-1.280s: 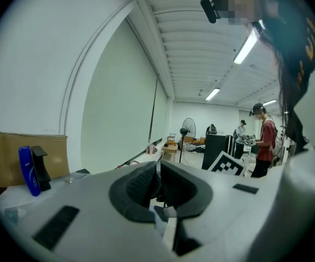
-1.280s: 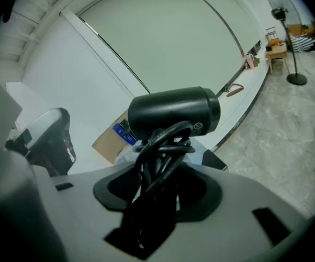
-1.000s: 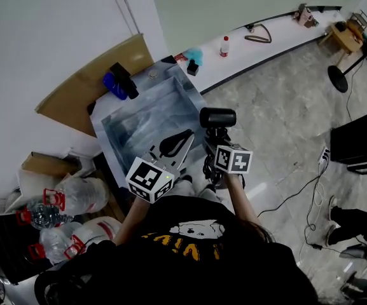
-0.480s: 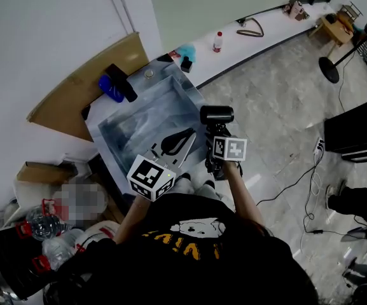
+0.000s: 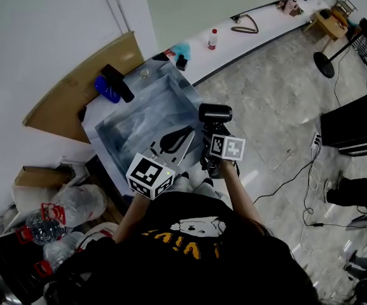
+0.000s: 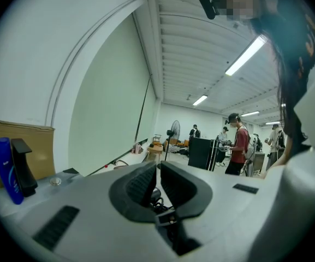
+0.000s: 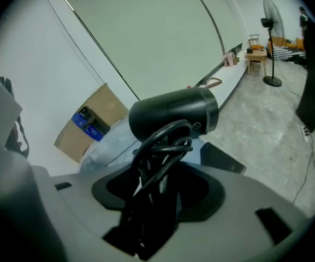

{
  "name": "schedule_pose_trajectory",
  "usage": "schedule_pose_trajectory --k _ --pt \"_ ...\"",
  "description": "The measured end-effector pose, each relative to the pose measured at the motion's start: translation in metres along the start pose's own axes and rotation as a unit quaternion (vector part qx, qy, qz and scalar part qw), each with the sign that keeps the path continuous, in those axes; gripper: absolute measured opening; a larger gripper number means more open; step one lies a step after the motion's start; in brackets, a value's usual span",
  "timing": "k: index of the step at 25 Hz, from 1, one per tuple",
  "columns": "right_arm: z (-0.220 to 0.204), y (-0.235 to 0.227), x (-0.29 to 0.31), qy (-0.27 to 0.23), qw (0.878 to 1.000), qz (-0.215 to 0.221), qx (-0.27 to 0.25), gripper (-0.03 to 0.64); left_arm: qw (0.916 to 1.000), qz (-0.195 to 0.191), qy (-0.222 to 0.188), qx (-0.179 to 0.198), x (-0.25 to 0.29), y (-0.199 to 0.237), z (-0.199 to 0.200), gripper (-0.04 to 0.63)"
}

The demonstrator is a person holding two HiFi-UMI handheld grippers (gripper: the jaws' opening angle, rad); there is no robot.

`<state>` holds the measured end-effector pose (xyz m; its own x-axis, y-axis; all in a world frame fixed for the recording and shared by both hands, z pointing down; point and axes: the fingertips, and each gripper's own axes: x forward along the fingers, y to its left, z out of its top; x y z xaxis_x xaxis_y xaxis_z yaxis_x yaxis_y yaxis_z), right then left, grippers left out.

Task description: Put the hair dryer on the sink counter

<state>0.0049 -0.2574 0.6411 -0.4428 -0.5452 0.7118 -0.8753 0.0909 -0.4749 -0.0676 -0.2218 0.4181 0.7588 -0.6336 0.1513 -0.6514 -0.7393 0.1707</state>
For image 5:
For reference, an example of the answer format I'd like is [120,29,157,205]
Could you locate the cardboard box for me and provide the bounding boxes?
[13,165,76,191]

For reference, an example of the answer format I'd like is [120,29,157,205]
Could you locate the clear water jug red handle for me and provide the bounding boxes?
[15,210,73,246]

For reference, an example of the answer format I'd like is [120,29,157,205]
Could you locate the black standing fan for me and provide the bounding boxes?
[313,17,367,85]

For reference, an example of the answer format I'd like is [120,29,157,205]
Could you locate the black floor cable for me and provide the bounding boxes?
[253,144,367,231]

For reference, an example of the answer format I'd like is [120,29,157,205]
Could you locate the person's light grey trousers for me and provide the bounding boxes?
[167,173,232,209]

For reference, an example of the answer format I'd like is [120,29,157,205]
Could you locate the person's right forearm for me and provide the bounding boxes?
[218,159,265,227]

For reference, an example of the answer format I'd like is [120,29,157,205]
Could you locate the small wooden stool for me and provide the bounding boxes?
[303,7,349,43]

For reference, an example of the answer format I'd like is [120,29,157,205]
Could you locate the black cabinet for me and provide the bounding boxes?
[320,87,367,157]

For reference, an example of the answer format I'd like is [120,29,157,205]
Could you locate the white power strip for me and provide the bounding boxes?
[310,132,322,151]

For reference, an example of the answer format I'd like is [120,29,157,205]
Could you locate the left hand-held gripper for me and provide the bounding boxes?
[126,125,197,200]

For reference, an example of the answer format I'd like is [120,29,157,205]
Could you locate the person's black printed t-shirt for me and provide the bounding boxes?
[45,191,317,305]

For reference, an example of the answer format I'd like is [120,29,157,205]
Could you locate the white and brown carton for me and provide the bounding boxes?
[277,0,305,17]

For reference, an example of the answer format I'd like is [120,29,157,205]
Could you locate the grey marble-pattern sink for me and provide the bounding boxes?
[80,55,211,200]

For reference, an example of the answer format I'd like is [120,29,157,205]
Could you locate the white floor cable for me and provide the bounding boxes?
[299,151,321,254]

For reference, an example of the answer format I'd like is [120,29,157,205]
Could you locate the small white red-capped bottle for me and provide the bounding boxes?
[207,28,219,51]

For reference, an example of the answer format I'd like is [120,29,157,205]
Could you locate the person's left forearm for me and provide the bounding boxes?
[112,192,152,244]

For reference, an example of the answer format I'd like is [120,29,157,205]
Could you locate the brown cardboard sheet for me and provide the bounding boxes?
[22,30,146,144]

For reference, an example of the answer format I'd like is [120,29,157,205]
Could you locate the small black box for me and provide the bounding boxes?
[175,54,189,72]

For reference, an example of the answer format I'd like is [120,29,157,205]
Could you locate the blue bottle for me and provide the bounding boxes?
[94,75,121,104]

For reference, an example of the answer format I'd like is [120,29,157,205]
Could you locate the black rack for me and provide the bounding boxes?
[0,230,49,305]

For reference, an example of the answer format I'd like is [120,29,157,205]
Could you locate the black dispenser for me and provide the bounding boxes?
[100,64,135,104]

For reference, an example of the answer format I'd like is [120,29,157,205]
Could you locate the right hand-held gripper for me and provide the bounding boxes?
[204,125,246,180]

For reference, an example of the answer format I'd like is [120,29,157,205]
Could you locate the teal cloth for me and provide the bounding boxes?
[170,41,192,62]

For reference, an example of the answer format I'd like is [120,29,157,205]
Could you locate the brown strap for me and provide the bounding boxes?
[230,13,260,34]

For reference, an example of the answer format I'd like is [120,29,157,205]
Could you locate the black hair dryer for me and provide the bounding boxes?
[198,103,233,178]

